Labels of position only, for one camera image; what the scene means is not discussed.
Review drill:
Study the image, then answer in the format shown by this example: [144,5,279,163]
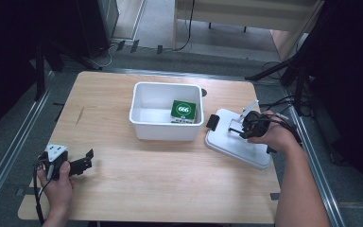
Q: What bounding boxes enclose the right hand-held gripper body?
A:
[239,99,271,140]

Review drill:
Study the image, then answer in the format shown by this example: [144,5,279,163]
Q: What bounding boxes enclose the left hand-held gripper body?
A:
[39,143,73,182]

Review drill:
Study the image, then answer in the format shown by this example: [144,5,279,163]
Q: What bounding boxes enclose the white lid with black handle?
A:
[204,108,277,171]

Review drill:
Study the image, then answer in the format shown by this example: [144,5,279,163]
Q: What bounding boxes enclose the green carton with white circle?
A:
[169,99,198,125]

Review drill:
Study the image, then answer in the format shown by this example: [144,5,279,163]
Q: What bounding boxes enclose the white plastic storage box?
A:
[129,81,205,142]

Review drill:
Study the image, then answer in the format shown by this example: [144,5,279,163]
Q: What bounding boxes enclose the person's right hand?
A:
[247,110,301,156]

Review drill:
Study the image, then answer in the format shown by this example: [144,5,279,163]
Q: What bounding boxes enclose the person's left hand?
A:
[37,160,75,219]

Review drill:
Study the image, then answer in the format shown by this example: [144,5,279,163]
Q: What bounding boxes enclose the black metal stand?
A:
[27,37,104,102]
[245,46,317,116]

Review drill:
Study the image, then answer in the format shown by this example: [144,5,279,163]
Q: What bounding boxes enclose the light wooden bench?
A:
[172,0,325,61]

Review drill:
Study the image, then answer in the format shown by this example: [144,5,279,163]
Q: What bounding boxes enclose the dark cabinet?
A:
[75,0,121,60]

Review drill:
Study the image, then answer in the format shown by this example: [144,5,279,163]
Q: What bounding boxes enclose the right hand-held gripper cable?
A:
[257,111,304,147]

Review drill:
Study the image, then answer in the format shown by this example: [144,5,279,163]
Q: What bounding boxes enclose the hand-held gripper cable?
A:
[257,111,304,147]
[32,160,54,226]

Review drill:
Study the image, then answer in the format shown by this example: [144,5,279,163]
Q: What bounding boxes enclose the black floor cables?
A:
[259,61,301,128]

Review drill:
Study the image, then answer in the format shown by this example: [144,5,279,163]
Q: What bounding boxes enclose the metal floor rail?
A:
[102,66,285,85]
[285,103,348,227]
[0,88,54,219]

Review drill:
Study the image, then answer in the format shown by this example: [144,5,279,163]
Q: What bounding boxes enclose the left hand-held gripper cable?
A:
[32,160,54,226]

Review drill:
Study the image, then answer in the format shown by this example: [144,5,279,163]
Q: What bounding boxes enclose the white floor cable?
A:
[97,44,118,69]

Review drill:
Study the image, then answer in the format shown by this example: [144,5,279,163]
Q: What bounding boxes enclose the black hanging cable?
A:
[171,0,197,53]

